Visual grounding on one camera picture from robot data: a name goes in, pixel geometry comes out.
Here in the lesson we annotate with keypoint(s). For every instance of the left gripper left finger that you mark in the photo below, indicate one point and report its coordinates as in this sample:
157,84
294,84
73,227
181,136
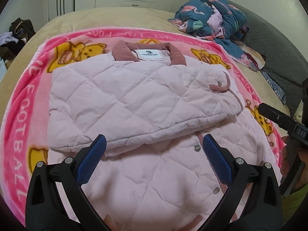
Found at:
55,199

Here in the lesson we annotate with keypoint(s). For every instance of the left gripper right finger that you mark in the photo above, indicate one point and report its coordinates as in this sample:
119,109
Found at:
252,200

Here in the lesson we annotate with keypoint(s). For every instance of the pink quilted jacket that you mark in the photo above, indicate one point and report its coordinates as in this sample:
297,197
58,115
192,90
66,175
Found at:
154,105

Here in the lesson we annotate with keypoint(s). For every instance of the purple clothes pile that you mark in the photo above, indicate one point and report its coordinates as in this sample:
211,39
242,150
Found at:
7,37

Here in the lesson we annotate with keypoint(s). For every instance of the person's right hand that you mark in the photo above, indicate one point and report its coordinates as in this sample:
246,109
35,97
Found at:
302,181

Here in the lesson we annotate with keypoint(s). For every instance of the pink cartoon fleece blanket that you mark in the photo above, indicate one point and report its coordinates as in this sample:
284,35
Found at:
25,123

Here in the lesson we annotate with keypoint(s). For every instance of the grey upholstered headboard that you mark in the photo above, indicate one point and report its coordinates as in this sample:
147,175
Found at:
284,62

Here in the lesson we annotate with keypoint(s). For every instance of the red striped pillow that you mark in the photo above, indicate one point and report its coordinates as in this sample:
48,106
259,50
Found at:
257,61

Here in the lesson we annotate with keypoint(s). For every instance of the teal flamingo print quilt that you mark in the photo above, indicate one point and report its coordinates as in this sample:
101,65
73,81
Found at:
218,21

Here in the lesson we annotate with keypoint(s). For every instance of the dark bag on floor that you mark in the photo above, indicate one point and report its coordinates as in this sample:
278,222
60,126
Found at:
22,29

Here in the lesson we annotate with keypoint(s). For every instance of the tan bed cover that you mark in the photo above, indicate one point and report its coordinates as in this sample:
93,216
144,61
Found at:
99,17

